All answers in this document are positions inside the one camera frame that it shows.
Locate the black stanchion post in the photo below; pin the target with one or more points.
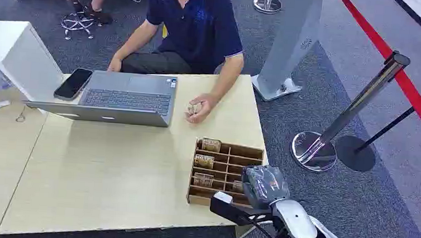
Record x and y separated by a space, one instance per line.
356 152

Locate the chrome chair base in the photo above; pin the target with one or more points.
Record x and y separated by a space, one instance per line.
77 24

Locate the white cabinet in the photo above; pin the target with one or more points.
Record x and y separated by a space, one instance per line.
18 56

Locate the person's left hand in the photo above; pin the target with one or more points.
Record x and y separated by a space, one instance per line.
204 108

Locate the red barrier belt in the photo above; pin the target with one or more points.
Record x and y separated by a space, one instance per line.
405 83

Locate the person at desk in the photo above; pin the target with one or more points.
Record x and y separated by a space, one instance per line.
198 28

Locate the person's right hand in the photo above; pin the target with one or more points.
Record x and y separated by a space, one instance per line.
115 65

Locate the wooden card box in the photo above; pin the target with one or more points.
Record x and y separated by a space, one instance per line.
223 200

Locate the card stack in box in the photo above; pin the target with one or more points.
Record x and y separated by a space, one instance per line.
204 162
203 180
211 145
237 187

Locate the black smartphone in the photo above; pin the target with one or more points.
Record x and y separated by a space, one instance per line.
73 83

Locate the small card stack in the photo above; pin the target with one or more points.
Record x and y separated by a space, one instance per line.
192 109

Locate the chrome stanchion post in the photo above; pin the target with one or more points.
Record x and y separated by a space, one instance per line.
356 106

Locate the grey laptop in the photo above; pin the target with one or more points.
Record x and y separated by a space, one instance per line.
126 97

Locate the chrome stanchion base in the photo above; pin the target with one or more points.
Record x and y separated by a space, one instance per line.
267 4

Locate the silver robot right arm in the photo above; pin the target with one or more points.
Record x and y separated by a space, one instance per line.
296 220

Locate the white floor-standing pillar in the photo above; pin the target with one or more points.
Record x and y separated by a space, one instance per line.
294 38

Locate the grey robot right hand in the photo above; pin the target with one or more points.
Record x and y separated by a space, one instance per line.
265 185

